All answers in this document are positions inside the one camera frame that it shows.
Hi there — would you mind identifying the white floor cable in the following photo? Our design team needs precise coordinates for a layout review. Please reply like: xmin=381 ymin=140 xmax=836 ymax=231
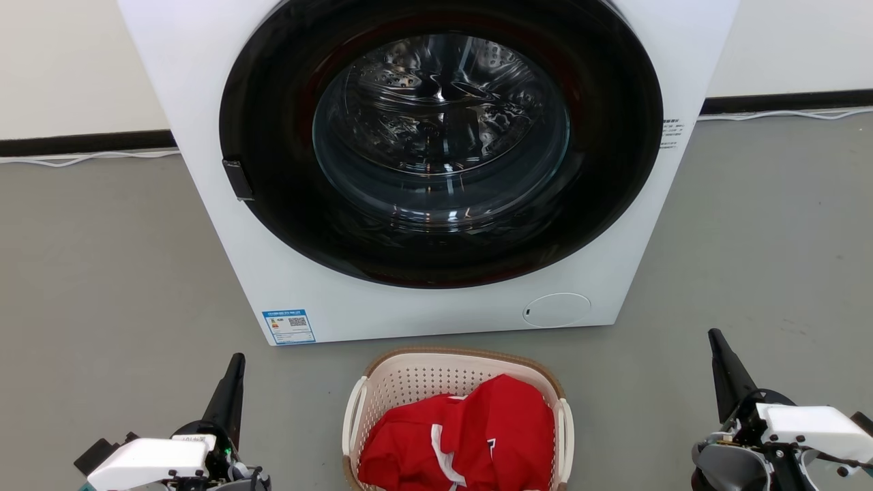
xmin=697 ymin=106 xmax=873 ymax=122
xmin=0 ymin=149 xmax=181 ymax=168

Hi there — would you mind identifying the white front-load washing machine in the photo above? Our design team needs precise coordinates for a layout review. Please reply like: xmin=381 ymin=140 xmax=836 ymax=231
xmin=117 ymin=0 xmax=741 ymax=346

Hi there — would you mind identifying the blue energy label sticker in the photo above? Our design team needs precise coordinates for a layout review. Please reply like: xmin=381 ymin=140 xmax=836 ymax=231
xmin=262 ymin=309 xmax=316 ymax=345

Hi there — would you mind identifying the white perforated laundry basket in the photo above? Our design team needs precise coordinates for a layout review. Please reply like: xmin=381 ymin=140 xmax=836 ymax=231
xmin=342 ymin=346 xmax=576 ymax=491

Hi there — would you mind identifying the black round glass washer door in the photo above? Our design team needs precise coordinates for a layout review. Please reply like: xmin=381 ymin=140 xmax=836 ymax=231
xmin=219 ymin=0 xmax=664 ymax=289

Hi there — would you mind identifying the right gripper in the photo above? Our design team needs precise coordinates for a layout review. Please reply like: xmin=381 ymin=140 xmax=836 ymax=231
xmin=707 ymin=328 xmax=797 ymax=445

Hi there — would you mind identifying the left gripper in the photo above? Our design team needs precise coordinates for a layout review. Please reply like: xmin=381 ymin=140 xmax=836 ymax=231
xmin=171 ymin=353 xmax=246 ymax=479

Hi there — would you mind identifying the round white filter cover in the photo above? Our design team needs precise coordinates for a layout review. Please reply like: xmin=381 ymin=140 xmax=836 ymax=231
xmin=523 ymin=293 xmax=592 ymax=329

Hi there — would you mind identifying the red garment with white trim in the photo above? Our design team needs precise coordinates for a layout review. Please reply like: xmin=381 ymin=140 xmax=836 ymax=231
xmin=357 ymin=374 xmax=555 ymax=491

